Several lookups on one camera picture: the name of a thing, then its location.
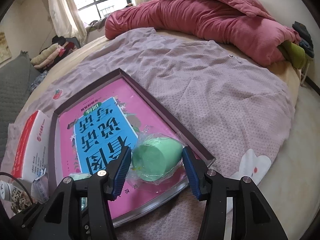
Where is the green soft object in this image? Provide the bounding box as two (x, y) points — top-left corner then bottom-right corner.
(126, 133), (186, 187)

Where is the leopard print fabric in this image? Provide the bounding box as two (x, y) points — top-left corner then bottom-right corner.
(11, 187), (31, 214)

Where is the pink blue book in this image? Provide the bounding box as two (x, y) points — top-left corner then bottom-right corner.
(52, 77), (188, 224)

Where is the purple shallow box tray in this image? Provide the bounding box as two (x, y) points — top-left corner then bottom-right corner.
(48, 68), (216, 228)

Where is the crumpled plastic wrapper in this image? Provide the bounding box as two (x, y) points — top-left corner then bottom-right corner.
(31, 168), (49, 204)

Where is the red white tissue box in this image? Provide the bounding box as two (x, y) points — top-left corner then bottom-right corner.
(11, 110), (51, 183)

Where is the lilac patterned bed sheet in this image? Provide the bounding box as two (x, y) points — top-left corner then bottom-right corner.
(0, 26), (296, 240)

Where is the white cylindrical bottle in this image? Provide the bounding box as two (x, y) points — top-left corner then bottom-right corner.
(0, 180), (15, 202)

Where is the beige mattress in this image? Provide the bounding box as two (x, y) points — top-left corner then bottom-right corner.
(15, 28), (300, 135)

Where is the grey quilted headboard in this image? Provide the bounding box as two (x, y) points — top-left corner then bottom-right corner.
(0, 51), (40, 159)

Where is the folded clothes stack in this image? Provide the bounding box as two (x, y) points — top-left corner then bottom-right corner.
(30, 36), (81, 72)

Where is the green cloth under quilt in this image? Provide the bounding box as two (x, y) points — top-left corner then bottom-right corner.
(277, 41), (313, 70)

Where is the cream left curtain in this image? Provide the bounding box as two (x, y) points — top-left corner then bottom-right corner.
(48, 0), (87, 46)

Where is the dark folded clothes pile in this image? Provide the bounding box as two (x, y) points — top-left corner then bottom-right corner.
(292, 21), (315, 59)

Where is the pink red folded quilt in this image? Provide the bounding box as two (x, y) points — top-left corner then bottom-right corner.
(105, 0), (301, 67)

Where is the black cable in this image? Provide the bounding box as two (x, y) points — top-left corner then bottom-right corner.
(0, 171), (34, 205)

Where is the framed wall painting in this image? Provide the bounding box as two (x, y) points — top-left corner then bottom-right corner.
(0, 32), (12, 63)

